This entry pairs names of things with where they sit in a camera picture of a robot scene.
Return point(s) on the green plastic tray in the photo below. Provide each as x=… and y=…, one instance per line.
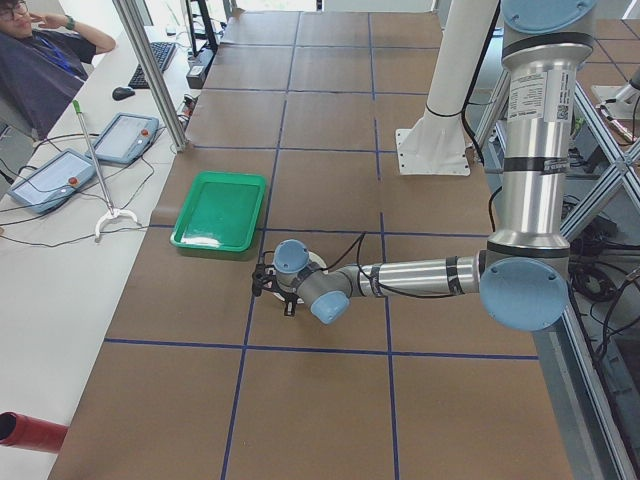
x=220, y=213

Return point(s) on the teach pendant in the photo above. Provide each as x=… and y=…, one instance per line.
x=53, y=183
x=125, y=138

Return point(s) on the reach grabber stick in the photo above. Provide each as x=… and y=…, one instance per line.
x=113, y=212

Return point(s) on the seated person dark shirt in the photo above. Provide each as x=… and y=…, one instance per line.
x=42, y=61

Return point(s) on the brown paper table cover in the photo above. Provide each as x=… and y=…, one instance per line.
x=196, y=379

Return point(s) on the white round plate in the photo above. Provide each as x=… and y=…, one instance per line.
x=313, y=258

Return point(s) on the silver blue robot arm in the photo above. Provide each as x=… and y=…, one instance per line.
x=521, y=275

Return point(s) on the red cylinder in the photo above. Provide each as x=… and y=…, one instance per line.
x=29, y=433

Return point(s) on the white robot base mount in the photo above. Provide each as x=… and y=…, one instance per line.
x=435, y=145

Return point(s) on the teach pendant near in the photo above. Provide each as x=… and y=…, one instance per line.
x=53, y=183

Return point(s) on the aluminium frame rail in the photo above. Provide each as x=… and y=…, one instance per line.
x=133, y=25

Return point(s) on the teach pendant far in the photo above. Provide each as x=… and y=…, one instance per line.
x=125, y=138

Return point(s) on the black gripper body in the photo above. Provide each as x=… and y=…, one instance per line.
x=288, y=299

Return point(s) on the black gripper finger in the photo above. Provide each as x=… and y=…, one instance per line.
x=290, y=304
x=258, y=281

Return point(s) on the black computer mouse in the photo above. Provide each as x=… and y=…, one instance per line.
x=122, y=93

